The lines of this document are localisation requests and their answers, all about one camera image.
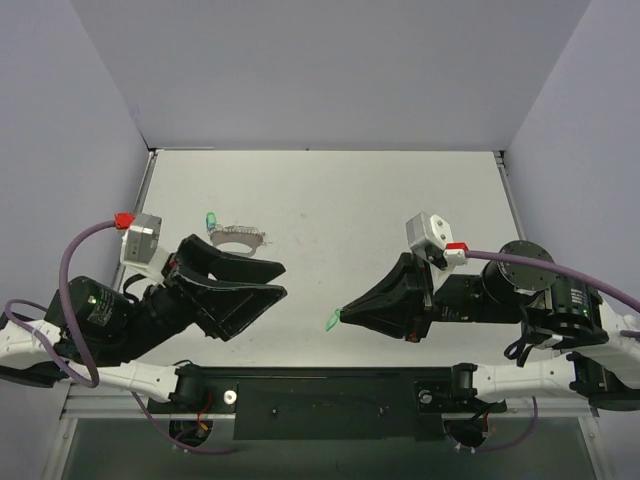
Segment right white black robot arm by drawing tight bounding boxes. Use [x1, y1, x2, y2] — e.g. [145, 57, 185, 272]
[337, 241, 639, 412]

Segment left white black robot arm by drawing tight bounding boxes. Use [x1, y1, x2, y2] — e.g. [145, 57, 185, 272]
[1, 235, 287, 412]

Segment green blue key tag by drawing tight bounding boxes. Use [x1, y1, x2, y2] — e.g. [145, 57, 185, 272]
[205, 212, 217, 232]

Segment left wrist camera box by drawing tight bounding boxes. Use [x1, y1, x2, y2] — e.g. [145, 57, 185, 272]
[120, 213, 170, 284]

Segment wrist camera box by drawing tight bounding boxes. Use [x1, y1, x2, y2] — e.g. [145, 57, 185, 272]
[405, 212, 468, 292]
[120, 213, 170, 284]

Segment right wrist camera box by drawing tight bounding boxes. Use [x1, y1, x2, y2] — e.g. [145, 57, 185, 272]
[405, 212, 468, 292]

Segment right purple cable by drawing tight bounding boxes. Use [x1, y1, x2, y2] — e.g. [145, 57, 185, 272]
[444, 242, 640, 341]

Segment aluminium frame rail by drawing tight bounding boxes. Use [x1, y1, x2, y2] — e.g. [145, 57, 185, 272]
[60, 392, 145, 420]

